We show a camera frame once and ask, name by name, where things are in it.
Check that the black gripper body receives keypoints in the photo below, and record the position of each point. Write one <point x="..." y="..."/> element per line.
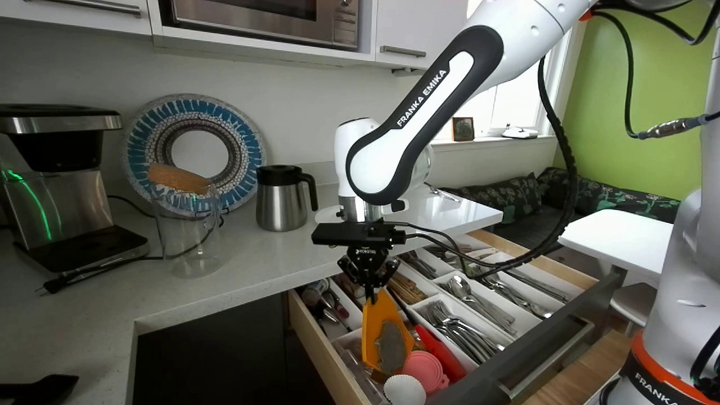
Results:
<point x="367" y="263"/>

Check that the grey round mat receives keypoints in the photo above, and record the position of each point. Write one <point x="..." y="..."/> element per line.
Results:
<point x="393" y="349"/>

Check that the wooden kitchen drawer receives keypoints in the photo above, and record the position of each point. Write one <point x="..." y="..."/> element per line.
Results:
<point x="315" y="353"/>

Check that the blue white decorative plate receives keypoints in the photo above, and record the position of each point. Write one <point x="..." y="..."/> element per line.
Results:
<point x="150" y="137"/>

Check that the silver metal fork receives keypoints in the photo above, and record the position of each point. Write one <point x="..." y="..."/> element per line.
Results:
<point x="474" y="329"/>
<point x="454" y="334"/>

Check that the pink round silicone lid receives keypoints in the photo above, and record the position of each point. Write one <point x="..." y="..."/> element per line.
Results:
<point x="426" y="370"/>

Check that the silver metal spoon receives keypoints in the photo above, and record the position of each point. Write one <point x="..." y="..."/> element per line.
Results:
<point x="480" y="301"/>

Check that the white paper baking cup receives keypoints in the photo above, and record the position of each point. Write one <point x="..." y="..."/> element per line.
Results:
<point x="405" y="390"/>

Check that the steel thermos carafe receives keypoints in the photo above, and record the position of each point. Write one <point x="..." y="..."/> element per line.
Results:
<point x="282" y="200"/>

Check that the white cutlery tray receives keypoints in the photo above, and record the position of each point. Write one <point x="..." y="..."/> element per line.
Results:
<point x="530" y="318"/>

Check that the silver table knife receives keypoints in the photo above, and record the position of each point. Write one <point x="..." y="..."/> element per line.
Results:
<point x="536" y="280"/>

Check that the dark lower cabinet front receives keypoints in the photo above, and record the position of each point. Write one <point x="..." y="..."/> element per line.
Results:
<point x="210" y="353"/>

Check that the clear glass jar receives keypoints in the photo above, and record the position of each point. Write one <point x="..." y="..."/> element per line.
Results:
<point x="188" y="240"/>

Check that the brown oval sponge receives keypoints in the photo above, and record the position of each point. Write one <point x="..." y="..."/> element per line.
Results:
<point x="178" y="182"/>

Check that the white framed window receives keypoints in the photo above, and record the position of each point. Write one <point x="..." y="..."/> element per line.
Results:
<point x="510" y="104"/>

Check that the white side table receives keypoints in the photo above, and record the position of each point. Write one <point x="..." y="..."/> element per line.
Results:
<point x="615" y="238"/>

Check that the wide white cabinet door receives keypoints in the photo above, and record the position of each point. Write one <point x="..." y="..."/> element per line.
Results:
<point x="419" y="26"/>

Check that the dark floral cushion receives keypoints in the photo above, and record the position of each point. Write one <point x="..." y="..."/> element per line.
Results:
<point x="615" y="197"/>

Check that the built-in steel microwave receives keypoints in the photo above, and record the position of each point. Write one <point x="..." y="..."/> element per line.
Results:
<point x="262" y="19"/>

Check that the steel and black coffee machine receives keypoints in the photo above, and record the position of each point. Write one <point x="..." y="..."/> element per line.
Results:
<point x="70" y="172"/>

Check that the black flat slab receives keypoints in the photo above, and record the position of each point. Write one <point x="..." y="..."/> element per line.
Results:
<point x="34" y="390"/>

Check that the white upper cabinet door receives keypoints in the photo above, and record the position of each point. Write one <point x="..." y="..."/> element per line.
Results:
<point x="75" y="19"/>

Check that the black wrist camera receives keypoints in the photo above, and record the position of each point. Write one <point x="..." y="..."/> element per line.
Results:
<point x="361" y="233"/>

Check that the small picture frame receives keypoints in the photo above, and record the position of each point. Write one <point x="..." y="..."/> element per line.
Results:
<point x="464" y="129"/>

